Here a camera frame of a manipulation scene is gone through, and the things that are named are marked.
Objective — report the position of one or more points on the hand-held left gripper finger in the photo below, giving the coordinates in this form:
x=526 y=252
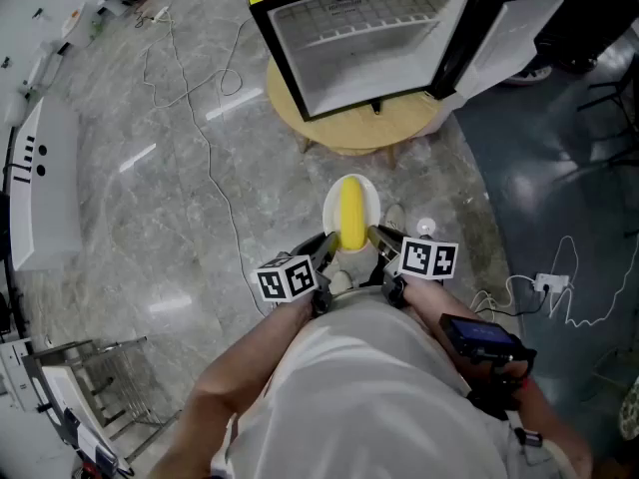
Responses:
x=324 y=250

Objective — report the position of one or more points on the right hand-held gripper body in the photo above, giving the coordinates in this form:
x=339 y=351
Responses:
x=429 y=260

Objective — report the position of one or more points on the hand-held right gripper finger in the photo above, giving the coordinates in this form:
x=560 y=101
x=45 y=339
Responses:
x=385 y=242

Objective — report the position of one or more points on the person's white shirt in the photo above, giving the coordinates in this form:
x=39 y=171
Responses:
x=359 y=392

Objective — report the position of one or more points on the yellow corn cob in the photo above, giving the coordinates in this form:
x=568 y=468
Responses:
x=353 y=212

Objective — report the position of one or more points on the person's right forearm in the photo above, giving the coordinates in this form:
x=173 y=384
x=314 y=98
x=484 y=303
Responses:
x=429 y=303

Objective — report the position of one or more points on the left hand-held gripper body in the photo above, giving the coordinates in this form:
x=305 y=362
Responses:
x=287 y=280

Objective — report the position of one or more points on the round wooden side table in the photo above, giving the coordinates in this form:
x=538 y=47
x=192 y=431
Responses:
x=359 y=134

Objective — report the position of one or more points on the black mini fridge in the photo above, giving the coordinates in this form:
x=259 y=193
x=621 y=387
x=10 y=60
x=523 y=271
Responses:
x=359 y=63

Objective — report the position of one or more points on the person's white shoe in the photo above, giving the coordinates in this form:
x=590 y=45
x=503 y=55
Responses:
x=342 y=281
x=395 y=216

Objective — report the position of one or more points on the small white power strip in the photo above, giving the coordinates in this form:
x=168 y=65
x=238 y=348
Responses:
x=161 y=14

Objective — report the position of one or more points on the black metal table frame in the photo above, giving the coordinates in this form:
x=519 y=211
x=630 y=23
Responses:
x=611 y=98

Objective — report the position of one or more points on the person's left forearm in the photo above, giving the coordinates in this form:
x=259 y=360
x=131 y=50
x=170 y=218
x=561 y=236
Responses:
x=249 y=352

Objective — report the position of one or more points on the white oval plate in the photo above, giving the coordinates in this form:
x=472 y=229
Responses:
x=373 y=202

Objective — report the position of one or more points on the white equipment box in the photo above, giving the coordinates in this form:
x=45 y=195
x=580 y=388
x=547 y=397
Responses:
x=30 y=417

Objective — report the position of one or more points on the white cabinet with black dots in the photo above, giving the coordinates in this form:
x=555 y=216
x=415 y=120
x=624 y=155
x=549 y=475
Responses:
x=50 y=192

